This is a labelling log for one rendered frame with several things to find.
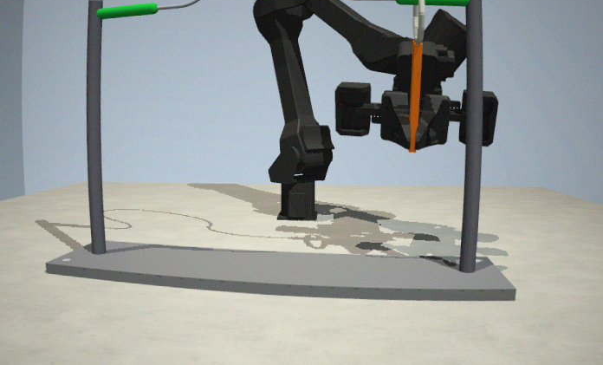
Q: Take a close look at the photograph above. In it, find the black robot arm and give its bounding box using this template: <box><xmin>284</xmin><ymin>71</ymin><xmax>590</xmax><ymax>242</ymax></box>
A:
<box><xmin>253</xmin><ymin>0</ymin><xmax>467</xmax><ymax>221</ymax></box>

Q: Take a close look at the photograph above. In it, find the silver loop with orange handle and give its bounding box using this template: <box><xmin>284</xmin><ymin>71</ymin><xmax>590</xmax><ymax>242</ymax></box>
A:
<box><xmin>408</xmin><ymin>0</ymin><xmax>425</xmax><ymax>153</ymax></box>

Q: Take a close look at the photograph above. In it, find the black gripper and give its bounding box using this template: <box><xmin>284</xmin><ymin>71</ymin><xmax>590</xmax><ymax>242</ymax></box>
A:
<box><xmin>335</xmin><ymin>82</ymin><xmax>498</xmax><ymax>150</ymax></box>

